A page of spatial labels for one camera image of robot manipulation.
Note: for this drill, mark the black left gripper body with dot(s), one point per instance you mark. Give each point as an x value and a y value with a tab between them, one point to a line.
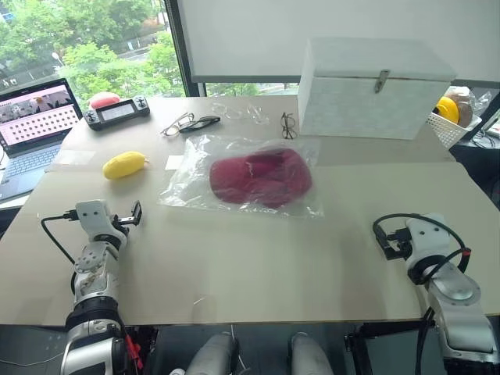
124	222

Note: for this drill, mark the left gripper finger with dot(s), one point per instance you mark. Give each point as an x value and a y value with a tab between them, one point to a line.
140	214

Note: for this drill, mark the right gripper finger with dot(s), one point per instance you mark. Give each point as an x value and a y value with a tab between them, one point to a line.
381	236

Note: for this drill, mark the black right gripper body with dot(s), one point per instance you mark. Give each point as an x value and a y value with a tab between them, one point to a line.
400	252

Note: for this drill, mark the clear plastic bag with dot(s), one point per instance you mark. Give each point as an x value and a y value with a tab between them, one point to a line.
183	187

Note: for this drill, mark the dark red baseball cap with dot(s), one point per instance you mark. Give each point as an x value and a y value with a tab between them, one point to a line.
234	176

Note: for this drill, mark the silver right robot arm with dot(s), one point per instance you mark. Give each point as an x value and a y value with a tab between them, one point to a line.
457	297

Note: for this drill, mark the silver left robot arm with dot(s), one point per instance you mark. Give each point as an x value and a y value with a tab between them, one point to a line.
93	289

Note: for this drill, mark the yellow plush mango toy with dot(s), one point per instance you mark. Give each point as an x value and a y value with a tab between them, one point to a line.
123	165

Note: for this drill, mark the small white paper label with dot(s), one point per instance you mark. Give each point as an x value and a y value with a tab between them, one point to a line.
173	163

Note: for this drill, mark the black handheld controller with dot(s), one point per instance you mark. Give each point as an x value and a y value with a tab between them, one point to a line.
115	112

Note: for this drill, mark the red plush toy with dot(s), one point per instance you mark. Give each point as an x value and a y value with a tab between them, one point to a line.
103	99

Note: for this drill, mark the white perforated plastic basket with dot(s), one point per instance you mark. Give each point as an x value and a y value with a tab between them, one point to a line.
445	129

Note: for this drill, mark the white lidded box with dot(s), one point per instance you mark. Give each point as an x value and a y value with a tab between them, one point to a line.
351	109

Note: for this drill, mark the clear safety goggles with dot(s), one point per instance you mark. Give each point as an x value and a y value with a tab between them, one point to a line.
256	115
228	113

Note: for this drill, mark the grey rounded robot leg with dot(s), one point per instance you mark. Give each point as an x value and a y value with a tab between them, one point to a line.
213	355
310	355

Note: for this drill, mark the open laptop computer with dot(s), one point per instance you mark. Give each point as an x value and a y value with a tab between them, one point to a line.
31	117

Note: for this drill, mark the yellow cap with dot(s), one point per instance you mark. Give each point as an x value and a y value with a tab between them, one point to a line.
449	107

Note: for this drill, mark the metal box latch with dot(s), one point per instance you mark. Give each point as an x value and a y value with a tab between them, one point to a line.
381	82

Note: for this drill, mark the crumpled clear plastic wrap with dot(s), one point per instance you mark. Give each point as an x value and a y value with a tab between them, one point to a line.
480	101

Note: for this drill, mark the white panel board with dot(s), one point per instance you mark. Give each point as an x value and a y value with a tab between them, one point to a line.
254	39

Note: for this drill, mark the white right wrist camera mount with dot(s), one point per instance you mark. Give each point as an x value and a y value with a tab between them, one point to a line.
427	238

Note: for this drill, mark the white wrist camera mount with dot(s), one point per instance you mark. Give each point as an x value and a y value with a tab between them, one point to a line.
91	218
427	238

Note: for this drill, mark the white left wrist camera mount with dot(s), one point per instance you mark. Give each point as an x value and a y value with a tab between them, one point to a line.
91	218

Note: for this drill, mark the thin metal frame glasses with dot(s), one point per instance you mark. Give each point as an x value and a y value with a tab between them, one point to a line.
172	130

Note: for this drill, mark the thick black frame glasses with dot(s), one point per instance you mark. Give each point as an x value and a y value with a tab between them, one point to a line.
203	122

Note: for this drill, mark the round black frame glasses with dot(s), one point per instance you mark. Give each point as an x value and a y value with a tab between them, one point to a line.
288	133

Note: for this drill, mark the dark frame glasses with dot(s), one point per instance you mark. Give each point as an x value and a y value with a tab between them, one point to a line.
484	140

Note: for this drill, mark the black window frame post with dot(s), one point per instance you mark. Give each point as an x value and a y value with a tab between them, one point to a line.
179	51

